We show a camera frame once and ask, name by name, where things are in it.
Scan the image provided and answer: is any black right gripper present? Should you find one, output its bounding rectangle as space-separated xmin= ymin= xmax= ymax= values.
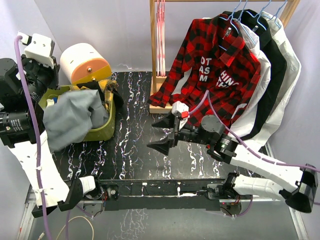
xmin=146 ymin=110 xmax=212 ymax=156

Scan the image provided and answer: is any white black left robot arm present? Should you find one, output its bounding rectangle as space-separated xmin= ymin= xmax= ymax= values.
xmin=0 ymin=55 xmax=104 ymax=218

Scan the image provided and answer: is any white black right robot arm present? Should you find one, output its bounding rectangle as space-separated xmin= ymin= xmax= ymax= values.
xmin=147 ymin=113 xmax=319 ymax=213

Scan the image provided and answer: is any yellow plaid shirt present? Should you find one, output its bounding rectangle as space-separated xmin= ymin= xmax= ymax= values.
xmin=73 ymin=79 xmax=124 ymax=112

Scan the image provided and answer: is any red black plaid shirt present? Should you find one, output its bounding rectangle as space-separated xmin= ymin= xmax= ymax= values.
xmin=155 ymin=13 xmax=261 ymax=127

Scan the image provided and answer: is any light grey white shirt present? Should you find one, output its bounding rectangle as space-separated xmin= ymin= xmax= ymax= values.
xmin=253 ymin=11 xmax=302 ymax=147

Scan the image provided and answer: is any white orange cylinder container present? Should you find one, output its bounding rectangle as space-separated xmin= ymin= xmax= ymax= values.
xmin=60 ymin=43 xmax=112 ymax=85

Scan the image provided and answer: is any olive green laundry basket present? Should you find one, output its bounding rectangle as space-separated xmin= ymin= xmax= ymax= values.
xmin=38 ymin=85 xmax=116 ymax=142

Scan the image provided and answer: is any pink hangers bundle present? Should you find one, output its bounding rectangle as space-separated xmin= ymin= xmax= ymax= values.
xmin=156 ymin=0 xmax=166 ymax=77

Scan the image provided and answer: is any wooden clothes rack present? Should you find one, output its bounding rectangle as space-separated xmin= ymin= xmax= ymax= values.
xmin=149 ymin=0 xmax=300 ymax=114

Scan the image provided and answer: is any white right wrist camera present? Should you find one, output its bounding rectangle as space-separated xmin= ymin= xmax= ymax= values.
xmin=171 ymin=101 xmax=189 ymax=130

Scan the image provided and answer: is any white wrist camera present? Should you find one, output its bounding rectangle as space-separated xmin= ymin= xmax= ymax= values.
xmin=17 ymin=32 xmax=55 ymax=69
xmin=171 ymin=101 xmax=189 ymax=130

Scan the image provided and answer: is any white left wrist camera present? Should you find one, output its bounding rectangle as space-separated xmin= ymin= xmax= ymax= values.
xmin=17 ymin=32 xmax=55 ymax=69

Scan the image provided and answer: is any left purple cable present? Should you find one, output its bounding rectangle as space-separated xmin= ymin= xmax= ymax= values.
xmin=14 ymin=34 xmax=96 ymax=240

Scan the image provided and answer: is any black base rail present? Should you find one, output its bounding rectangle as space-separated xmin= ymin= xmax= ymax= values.
xmin=99 ymin=179 xmax=242 ymax=211

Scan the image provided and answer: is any blue wire hanger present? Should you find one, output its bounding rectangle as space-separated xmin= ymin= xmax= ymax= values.
xmin=232 ymin=6 xmax=260 ymax=45
xmin=245 ymin=0 xmax=272 ymax=31
xmin=261 ymin=0 xmax=288 ymax=30
xmin=219 ymin=0 xmax=242 ymax=40

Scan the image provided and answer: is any aluminium frame rail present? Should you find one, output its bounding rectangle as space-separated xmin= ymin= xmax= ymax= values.
xmin=16 ymin=142 xmax=308 ymax=240

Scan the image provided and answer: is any beige cable on floor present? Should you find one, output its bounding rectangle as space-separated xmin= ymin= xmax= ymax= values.
xmin=38 ymin=215 xmax=95 ymax=240

